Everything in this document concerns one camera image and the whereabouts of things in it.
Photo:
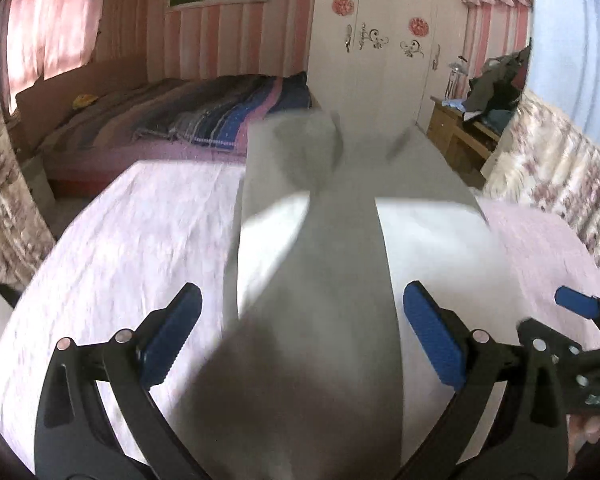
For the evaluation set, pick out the white wardrobe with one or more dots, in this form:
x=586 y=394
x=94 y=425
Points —
x=380 y=85

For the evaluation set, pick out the wooden desk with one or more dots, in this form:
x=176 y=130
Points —
x=455 y=130

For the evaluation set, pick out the grey jacket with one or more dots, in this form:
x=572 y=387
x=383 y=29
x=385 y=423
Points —
x=340 y=250

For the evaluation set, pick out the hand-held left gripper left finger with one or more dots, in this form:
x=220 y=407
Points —
x=172 y=335

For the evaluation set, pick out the brown headboard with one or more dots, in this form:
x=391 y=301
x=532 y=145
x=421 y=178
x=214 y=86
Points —
x=80 y=85

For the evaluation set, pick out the pile of dark clothes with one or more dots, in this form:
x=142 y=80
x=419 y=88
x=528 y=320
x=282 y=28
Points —
x=495 y=90

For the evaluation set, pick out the pink floral bed sheet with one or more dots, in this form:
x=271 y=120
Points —
x=130 y=240

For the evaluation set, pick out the blue floral curtain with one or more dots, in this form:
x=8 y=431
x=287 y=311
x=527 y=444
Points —
x=570 y=170

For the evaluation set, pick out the beige floral curtain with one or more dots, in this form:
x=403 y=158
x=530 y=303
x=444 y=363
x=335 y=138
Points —
x=10 y=210

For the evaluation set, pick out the dark swirl wall decal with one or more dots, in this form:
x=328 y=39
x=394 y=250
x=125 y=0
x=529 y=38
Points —
x=372 y=37
x=412 y=49

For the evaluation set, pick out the pink flower sticker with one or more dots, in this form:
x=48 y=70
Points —
x=418 y=26
x=343 y=6

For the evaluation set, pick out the silver desk lamp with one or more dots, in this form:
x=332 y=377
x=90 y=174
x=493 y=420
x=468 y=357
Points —
x=455 y=67

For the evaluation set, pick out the bed with pink mattress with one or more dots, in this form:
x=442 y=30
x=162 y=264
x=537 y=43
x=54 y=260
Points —
x=80 y=160

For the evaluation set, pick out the small yellow item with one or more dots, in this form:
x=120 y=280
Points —
x=84 y=101

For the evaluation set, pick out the pink window curtain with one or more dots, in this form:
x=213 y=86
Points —
x=55 y=25

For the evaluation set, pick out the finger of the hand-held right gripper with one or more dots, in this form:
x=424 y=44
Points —
x=577 y=301
x=560 y=342

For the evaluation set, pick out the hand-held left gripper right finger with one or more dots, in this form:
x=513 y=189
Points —
x=432 y=335

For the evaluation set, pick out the striped blue pink blanket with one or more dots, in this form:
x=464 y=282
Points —
x=230 y=115

